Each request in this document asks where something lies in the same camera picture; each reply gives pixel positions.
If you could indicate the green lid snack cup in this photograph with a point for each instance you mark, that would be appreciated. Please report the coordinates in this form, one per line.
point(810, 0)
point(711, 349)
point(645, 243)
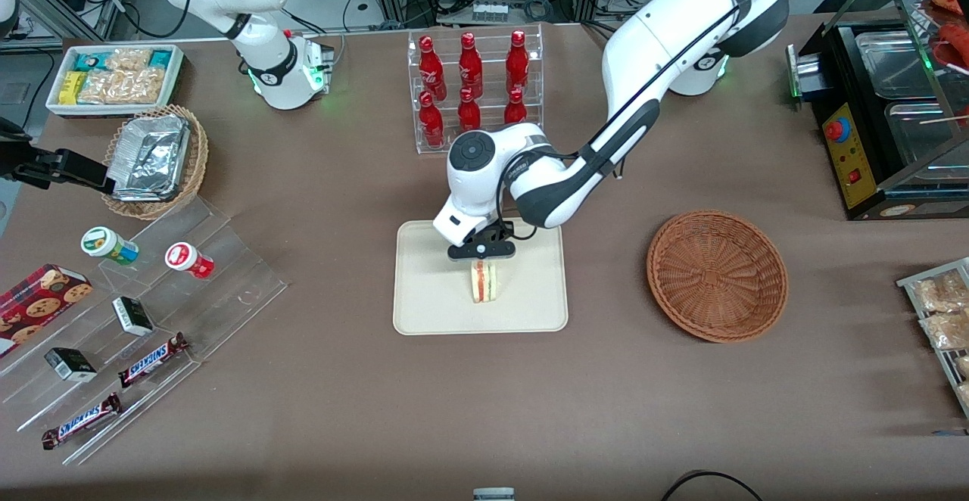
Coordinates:
point(102, 242)

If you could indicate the round brown wicker basket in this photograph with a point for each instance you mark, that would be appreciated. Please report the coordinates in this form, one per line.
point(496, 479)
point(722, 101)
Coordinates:
point(715, 275)

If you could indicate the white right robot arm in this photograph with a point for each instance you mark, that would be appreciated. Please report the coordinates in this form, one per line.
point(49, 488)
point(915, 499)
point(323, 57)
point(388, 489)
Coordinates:
point(265, 70)

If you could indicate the red lid snack cup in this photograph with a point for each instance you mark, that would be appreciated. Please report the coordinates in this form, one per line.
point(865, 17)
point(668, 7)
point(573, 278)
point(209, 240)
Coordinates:
point(183, 257)

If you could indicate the clear bag of crackers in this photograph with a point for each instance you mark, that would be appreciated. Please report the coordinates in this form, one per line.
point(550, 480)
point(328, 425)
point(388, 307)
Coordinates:
point(121, 86)
point(129, 58)

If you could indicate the clear bag of nuts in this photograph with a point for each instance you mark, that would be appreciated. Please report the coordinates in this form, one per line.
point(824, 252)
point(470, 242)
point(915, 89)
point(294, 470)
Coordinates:
point(939, 293)
point(946, 331)

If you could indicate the stacked foil containers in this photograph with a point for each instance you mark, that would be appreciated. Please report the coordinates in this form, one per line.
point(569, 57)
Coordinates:
point(150, 157)

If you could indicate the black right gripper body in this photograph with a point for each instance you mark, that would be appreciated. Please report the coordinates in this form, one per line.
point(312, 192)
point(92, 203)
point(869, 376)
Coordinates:
point(36, 166)

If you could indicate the tray of packaged snacks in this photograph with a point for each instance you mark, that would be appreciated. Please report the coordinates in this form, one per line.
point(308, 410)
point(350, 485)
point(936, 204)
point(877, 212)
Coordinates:
point(905, 283)

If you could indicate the white power strip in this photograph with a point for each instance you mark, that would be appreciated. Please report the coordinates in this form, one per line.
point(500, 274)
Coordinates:
point(490, 11)

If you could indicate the white plastic snack bin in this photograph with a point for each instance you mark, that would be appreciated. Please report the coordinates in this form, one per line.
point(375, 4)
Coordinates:
point(54, 107)

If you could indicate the teal snack packet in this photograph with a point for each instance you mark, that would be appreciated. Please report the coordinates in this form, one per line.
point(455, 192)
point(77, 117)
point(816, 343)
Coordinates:
point(160, 58)
point(88, 60)

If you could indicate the red cola bottle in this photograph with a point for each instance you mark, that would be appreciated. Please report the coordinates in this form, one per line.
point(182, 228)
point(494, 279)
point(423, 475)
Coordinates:
point(517, 66)
point(431, 124)
point(515, 111)
point(470, 68)
point(468, 115)
point(431, 70)

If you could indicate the small black carton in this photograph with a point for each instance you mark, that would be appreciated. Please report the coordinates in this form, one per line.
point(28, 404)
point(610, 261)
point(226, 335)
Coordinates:
point(132, 315)
point(70, 365)

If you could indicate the steel warmer pan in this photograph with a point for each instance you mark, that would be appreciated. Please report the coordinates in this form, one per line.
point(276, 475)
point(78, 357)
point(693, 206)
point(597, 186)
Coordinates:
point(920, 138)
point(897, 66)

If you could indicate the red sausage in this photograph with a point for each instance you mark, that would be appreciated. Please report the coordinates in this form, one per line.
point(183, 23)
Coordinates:
point(954, 39)

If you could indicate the snickers chocolate bar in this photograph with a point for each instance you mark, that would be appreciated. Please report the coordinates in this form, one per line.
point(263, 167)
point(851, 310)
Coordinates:
point(82, 421)
point(151, 361)

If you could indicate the tan wicker basket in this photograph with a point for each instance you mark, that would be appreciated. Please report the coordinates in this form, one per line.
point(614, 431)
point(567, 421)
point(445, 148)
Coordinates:
point(198, 160)

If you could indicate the clear acrylic stepped display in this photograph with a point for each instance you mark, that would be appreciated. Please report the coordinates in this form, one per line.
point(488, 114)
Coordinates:
point(227, 274)

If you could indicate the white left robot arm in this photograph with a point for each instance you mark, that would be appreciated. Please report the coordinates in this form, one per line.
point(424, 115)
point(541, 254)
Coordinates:
point(643, 54)

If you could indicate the clear acrylic bottle rack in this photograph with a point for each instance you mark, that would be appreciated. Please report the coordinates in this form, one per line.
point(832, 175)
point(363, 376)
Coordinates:
point(492, 47)

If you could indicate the small grey device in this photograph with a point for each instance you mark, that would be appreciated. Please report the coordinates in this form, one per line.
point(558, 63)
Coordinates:
point(493, 494)

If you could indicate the black food warmer appliance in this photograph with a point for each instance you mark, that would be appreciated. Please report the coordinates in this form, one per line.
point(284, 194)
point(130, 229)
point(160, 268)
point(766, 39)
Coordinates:
point(852, 168)

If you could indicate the triangular sandwich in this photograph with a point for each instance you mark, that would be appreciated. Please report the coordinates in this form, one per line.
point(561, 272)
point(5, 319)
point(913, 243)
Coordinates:
point(485, 283)

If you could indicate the yellow snack packet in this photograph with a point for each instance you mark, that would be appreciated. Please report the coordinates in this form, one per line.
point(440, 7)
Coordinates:
point(72, 87)

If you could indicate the beige rectangular tray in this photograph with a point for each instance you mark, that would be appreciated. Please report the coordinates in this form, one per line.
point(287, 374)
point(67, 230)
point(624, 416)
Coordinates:
point(431, 297)

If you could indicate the red cookie box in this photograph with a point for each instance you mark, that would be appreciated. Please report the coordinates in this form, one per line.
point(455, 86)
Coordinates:
point(38, 304)

